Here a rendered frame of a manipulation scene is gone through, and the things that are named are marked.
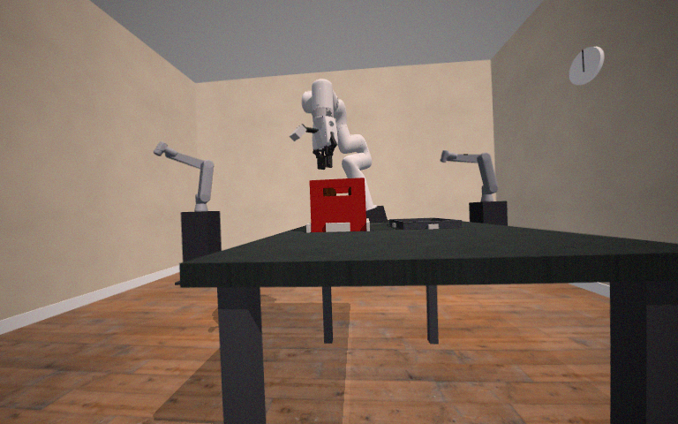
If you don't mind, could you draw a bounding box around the red divided crate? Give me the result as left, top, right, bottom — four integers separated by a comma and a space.
309, 178, 366, 232

